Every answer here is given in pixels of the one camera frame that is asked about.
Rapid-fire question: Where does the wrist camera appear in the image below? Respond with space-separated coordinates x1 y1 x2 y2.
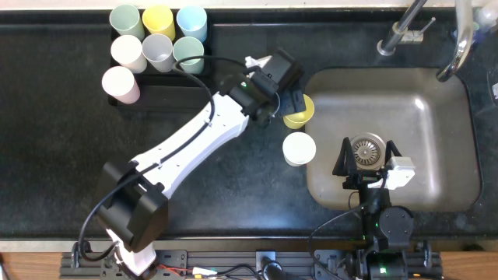
244 55 273 70
367 156 416 191

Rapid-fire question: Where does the mounting rail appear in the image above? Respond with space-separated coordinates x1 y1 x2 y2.
60 248 444 280

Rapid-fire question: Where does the steel sink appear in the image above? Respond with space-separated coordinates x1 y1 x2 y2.
305 68 482 213

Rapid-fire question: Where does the grey cup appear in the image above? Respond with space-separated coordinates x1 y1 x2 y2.
142 33 175 73

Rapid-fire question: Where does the pink cup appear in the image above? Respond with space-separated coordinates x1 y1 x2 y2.
101 65 141 105

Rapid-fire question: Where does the black tray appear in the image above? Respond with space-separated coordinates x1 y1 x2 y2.
107 23 214 113

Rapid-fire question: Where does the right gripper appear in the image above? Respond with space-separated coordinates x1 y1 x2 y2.
332 136 402 191

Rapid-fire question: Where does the yellow cup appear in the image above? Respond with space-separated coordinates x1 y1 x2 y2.
282 93 315 130
142 5 177 41

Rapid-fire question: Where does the green cup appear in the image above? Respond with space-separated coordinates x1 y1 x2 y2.
172 36 205 75
109 4 146 41

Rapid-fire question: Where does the steel tap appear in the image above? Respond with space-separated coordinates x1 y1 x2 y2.
376 0 476 83

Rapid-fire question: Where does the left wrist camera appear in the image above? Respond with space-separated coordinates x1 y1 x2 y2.
244 55 273 70

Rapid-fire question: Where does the blue soap bottle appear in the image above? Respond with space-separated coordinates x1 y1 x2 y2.
471 0 498 44

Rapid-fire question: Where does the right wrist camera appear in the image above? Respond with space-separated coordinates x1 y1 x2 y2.
367 156 416 191

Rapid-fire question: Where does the blue cup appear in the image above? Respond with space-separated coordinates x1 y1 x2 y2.
176 5 209 43

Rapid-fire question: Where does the white cup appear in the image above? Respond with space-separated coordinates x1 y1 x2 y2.
282 131 317 167
110 34 148 74

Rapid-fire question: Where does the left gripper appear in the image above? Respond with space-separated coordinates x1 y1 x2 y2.
264 48 307 114

